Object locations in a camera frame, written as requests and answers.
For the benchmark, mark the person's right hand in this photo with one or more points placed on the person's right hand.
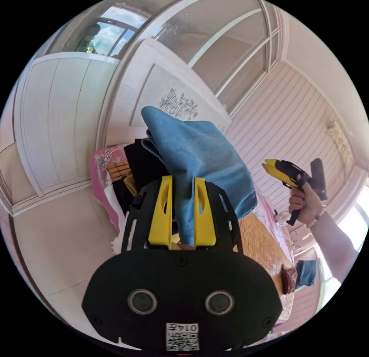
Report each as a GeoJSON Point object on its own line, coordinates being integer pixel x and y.
{"type": "Point", "coordinates": [308, 204]}

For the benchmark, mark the blue jeans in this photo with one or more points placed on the blue jeans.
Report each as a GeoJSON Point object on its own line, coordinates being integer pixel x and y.
{"type": "Point", "coordinates": [199, 158]}

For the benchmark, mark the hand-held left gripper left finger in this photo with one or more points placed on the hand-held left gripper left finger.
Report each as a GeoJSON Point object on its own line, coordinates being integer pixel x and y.
{"type": "Point", "coordinates": [158, 218]}

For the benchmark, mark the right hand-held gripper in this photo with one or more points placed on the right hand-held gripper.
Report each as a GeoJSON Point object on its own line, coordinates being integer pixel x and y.
{"type": "Point", "coordinates": [291, 169]}

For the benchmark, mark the white door with flower panel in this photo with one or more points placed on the white door with flower panel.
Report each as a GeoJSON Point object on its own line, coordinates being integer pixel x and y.
{"type": "Point", "coordinates": [161, 83]}

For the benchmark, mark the person's right forearm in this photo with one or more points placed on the person's right forearm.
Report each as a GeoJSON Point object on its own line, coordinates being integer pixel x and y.
{"type": "Point", "coordinates": [337, 247]}

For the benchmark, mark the frosted glass window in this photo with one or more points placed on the frosted glass window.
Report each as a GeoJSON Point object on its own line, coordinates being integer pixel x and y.
{"type": "Point", "coordinates": [227, 36]}

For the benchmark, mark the pile of clothes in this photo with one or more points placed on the pile of clothes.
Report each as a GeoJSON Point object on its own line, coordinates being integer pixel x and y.
{"type": "Point", "coordinates": [141, 166]}
{"type": "Point", "coordinates": [307, 273]}

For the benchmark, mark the white cupboard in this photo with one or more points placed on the white cupboard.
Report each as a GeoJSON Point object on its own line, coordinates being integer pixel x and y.
{"type": "Point", "coordinates": [57, 117]}

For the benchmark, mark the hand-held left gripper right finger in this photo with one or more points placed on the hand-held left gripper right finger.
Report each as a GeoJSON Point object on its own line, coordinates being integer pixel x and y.
{"type": "Point", "coordinates": [205, 224]}

